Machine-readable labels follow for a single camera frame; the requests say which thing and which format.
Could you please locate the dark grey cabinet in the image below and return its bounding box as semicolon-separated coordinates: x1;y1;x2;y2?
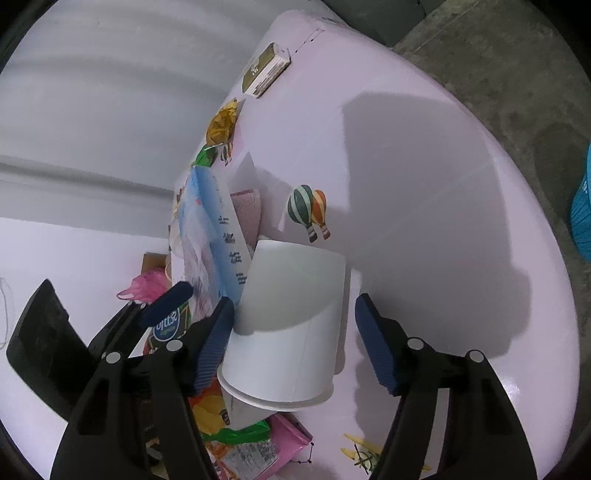
323;0;432;47

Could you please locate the yellow airplane sticker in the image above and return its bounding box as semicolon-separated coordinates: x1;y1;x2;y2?
342;433;432;474

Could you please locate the small green packet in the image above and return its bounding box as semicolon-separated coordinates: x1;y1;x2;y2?
241;42;291;99

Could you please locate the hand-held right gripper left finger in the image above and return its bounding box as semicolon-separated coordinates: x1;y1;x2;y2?
51;295;236;480

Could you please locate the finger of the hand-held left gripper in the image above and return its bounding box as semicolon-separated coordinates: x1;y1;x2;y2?
88;281;195;358

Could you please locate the pink plastic bag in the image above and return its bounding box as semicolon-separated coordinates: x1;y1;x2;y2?
116;270;169;303

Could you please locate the white paper cup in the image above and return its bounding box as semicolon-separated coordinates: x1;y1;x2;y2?
217;239;346;411

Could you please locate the hot-air balloon sticker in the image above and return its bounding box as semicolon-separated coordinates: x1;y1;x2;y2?
287;185;332;243

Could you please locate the green plastic bag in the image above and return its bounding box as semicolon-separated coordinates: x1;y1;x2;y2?
215;418;271;444

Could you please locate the brown cardboard piece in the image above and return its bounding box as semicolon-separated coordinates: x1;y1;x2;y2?
142;251;168;278

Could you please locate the green crumpled wrapper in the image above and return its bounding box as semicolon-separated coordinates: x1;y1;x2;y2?
194;143;232;168

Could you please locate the pink cloth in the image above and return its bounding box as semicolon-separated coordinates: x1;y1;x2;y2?
231;188;264;245

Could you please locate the blue white tissue packet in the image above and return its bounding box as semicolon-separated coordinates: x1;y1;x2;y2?
178;165;252;319

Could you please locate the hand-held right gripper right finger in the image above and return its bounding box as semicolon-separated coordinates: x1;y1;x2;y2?
355;293;539;480

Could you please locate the yellow crumpled wrapper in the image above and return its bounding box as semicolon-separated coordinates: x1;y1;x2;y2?
205;98;240;146

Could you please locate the pink flat packet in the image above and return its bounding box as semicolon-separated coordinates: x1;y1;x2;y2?
268;413;315;467

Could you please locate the blue plastic wastebasket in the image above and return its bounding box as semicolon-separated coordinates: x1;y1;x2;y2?
570;138;591;264

